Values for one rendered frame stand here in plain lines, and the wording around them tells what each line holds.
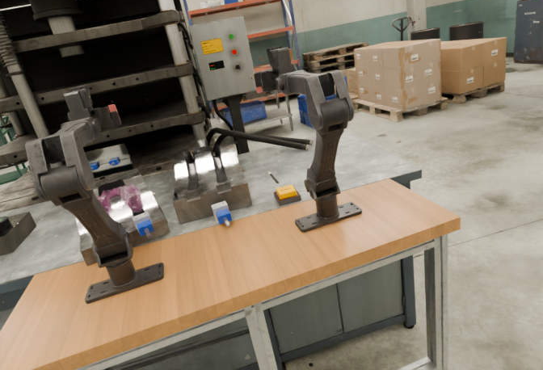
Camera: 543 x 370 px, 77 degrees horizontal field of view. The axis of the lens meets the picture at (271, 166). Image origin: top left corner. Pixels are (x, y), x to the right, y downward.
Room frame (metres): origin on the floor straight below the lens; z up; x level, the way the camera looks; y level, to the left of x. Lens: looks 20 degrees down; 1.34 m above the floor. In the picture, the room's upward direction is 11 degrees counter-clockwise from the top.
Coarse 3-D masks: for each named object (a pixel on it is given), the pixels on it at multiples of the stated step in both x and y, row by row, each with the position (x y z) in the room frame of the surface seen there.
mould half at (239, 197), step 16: (176, 160) 1.39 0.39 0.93; (208, 160) 1.36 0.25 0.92; (224, 160) 1.35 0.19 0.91; (176, 176) 1.30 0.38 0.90; (208, 176) 1.26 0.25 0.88; (240, 176) 1.17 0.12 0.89; (176, 192) 1.14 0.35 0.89; (208, 192) 1.08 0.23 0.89; (240, 192) 1.10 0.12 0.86; (176, 208) 1.06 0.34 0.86; (192, 208) 1.07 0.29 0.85; (208, 208) 1.08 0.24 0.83
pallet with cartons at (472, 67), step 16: (448, 48) 4.79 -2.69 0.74; (464, 48) 4.60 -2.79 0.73; (480, 48) 4.67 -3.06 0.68; (496, 48) 4.76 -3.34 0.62; (448, 64) 4.78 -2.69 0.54; (464, 64) 4.60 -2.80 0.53; (480, 64) 4.68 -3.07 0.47; (496, 64) 4.75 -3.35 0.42; (448, 80) 4.78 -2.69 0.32; (464, 80) 4.61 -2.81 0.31; (480, 80) 4.68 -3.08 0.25; (496, 80) 4.75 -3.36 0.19; (464, 96) 4.60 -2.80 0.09; (480, 96) 4.68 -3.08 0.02
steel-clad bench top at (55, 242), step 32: (256, 160) 1.58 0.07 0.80; (288, 160) 1.49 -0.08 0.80; (352, 160) 1.34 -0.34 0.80; (384, 160) 1.27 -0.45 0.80; (160, 192) 1.40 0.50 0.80; (256, 192) 1.20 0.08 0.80; (64, 224) 1.27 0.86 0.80; (192, 224) 1.05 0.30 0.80; (0, 256) 1.09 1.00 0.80; (32, 256) 1.05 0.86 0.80; (64, 256) 1.00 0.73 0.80
